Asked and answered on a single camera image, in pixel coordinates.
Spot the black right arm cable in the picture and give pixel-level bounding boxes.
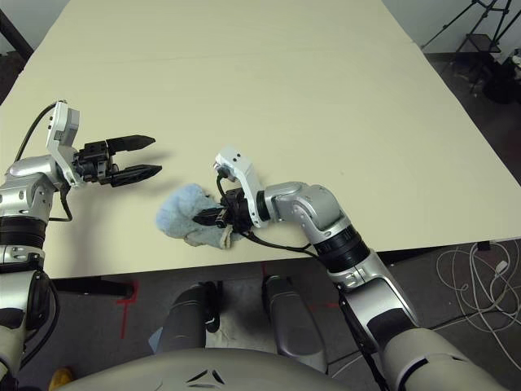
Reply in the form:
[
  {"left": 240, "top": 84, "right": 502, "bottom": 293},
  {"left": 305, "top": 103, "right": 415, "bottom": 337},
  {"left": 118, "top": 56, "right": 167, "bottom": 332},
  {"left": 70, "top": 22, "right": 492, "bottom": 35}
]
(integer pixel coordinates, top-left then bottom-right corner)
[{"left": 215, "top": 173, "right": 387, "bottom": 391}]

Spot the light blue rag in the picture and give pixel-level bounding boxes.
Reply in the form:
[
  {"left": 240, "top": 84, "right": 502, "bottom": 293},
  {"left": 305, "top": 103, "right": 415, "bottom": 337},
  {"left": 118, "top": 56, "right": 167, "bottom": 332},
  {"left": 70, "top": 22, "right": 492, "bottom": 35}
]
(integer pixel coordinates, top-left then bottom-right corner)
[{"left": 156, "top": 183, "right": 237, "bottom": 250}]

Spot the grey robot left leg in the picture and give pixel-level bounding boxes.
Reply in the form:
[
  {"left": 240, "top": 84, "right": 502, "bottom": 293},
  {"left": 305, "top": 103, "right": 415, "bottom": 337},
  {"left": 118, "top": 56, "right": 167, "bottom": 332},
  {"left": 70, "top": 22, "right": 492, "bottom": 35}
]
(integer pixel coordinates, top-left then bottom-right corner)
[{"left": 160, "top": 283, "right": 224, "bottom": 354}]

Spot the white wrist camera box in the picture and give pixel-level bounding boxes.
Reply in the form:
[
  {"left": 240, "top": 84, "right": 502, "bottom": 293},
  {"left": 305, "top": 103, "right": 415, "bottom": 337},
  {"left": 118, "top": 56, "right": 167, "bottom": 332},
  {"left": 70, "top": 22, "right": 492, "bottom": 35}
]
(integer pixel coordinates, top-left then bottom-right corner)
[
  {"left": 44, "top": 100, "right": 89, "bottom": 189},
  {"left": 213, "top": 144, "right": 272, "bottom": 228}
]

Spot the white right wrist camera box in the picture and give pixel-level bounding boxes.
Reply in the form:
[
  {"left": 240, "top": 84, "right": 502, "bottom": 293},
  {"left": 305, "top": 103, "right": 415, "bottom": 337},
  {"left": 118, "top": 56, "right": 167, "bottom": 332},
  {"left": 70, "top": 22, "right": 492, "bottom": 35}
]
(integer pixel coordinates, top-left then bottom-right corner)
[{"left": 213, "top": 144, "right": 272, "bottom": 228}]

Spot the black table foot bar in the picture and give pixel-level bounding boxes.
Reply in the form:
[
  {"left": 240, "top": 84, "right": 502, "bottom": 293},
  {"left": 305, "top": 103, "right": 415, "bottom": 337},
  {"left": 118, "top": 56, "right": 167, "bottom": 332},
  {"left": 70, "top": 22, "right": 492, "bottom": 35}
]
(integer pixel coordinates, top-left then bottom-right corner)
[{"left": 50, "top": 275, "right": 138, "bottom": 298}]

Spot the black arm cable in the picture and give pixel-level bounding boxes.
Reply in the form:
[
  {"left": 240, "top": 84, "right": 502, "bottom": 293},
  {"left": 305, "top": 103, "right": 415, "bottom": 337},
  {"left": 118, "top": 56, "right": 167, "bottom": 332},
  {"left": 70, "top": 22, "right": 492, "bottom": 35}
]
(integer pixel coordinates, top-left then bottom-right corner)
[
  {"left": 15, "top": 103, "right": 74, "bottom": 223},
  {"left": 215, "top": 173, "right": 387, "bottom": 391}
]

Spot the yellow floor object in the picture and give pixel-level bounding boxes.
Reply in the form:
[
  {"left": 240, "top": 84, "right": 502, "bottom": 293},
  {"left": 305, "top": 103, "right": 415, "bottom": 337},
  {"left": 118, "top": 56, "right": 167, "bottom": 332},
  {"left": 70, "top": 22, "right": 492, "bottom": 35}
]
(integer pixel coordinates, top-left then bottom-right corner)
[{"left": 50, "top": 366, "right": 74, "bottom": 390}]

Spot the black bag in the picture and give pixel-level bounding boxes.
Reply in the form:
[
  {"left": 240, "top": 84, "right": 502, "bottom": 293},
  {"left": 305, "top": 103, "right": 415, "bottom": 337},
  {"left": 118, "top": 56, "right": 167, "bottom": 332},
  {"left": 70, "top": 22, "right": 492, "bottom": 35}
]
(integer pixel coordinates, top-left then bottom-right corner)
[{"left": 482, "top": 51, "right": 521, "bottom": 105}]

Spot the grey robot leg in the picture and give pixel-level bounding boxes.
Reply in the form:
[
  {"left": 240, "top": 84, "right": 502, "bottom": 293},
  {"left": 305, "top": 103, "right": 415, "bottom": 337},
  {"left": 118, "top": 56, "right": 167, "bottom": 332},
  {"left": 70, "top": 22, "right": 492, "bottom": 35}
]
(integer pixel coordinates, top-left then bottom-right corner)
[
  {"left": 263, "top": 275, "right": 329, "bottom": 374},
  {"left": 160, "top": 283, "right": 224, "bottom": 354}
]

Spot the grey robot torso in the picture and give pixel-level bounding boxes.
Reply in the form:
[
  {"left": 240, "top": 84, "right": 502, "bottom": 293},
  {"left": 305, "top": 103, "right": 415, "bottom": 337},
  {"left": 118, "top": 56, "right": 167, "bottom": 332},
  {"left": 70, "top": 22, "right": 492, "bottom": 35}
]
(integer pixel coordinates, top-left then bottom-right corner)
[{"left": 60, "top": 345, "right": 347, "bottom": 391}]

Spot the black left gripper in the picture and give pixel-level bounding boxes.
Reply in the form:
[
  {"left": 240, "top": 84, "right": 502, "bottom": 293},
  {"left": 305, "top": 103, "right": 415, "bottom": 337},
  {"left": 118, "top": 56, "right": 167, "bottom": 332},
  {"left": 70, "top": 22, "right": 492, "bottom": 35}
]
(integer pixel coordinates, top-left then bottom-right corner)
[{"left": 72, "top": 134, "right": 163, "bottom": 188}]

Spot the black foam floor mat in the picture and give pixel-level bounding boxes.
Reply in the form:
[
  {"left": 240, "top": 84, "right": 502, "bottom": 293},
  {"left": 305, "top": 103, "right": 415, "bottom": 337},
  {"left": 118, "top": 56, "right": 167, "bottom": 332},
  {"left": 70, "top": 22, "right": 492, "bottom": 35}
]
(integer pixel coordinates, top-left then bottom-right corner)
[{"left": 0, "top": 51, "right": 28, "bottom": 105}]

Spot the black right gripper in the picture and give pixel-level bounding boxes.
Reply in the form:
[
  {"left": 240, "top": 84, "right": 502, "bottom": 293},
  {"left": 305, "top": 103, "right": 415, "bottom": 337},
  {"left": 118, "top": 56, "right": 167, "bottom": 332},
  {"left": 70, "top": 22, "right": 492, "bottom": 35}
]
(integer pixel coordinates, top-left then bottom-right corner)
[{"left": 193, "top": 187, "right": 256, "bottom": 233}]

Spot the grey robot right leg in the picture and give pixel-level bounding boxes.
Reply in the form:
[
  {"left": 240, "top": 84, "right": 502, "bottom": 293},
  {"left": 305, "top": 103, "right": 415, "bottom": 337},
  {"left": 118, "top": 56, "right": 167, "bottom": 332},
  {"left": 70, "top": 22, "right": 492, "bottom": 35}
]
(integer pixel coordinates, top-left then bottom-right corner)
[{"left": 263, "top": 275, "right": 329, "bottom": 374}]

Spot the white cable tangle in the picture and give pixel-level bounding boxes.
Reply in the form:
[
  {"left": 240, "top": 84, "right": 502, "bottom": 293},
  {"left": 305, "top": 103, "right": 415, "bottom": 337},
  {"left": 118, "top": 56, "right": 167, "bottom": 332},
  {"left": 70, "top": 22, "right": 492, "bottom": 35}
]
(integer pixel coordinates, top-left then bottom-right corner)
[{"left": 436, "top": 239, "right": 521, "bottom": 359}]

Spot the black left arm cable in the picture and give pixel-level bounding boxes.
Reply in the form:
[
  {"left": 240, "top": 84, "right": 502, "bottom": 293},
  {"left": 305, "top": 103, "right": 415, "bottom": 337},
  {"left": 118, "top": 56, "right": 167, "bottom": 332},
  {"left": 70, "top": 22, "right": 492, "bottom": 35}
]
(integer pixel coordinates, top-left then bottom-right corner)
[{"left": 15, "top": 103, "right": 74, "bottom": 223}]

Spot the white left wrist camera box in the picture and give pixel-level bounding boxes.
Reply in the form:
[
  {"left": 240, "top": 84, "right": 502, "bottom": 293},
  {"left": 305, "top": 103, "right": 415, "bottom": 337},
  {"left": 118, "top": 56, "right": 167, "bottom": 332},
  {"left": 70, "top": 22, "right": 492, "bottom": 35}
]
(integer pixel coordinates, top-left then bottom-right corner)
[{"left": 44, "top": 100, "right": 89, "bottom": 189}]

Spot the black camera tripod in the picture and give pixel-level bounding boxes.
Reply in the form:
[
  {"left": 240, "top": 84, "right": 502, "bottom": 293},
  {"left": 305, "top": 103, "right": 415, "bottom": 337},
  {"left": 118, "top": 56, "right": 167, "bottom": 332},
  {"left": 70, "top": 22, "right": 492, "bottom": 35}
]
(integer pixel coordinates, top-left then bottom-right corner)
[{"left": 421, "top": 0, "right": 521, "bottom": 50}]

